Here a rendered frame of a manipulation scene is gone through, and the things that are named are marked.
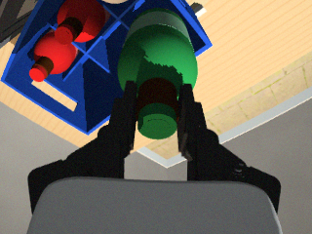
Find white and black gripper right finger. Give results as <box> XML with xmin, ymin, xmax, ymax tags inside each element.
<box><xmin>176</xmin><ymin>83</ymin><xmax>281</xmax><ymax>214</ymax></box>

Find red bottle with pink label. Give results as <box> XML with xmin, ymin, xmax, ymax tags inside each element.
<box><xmin>55</xmin><ymin>0</ymin><xmax>111</xmax><ymax>45</ymax></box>
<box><xmin>29</xmin><ymin>29</ymin><xmax>80</xmax><ymax>82</ymax></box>

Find green bottle with pale green label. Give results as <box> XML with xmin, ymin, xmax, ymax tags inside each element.
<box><xmin>117</xmin><ymin>8</ymin><xmax>198</xmax><ymax>139</ymax></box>

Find blue plastic crate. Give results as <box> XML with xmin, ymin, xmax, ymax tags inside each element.
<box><xmin>0</xmin><ymin>0</ymin><xmax>213</xmax><ymax>136</ymax></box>

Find grey plastic crate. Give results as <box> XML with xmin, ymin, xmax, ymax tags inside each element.
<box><xmin>0</xmin><ymin>0</ymin><xmax>38</xmax><ymax>49</ymax></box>

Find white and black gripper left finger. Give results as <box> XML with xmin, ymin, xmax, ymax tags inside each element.
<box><xmin>27</xmin><ymin>80</ymin><xmax>137</xmax><ymax>213</ymax></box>

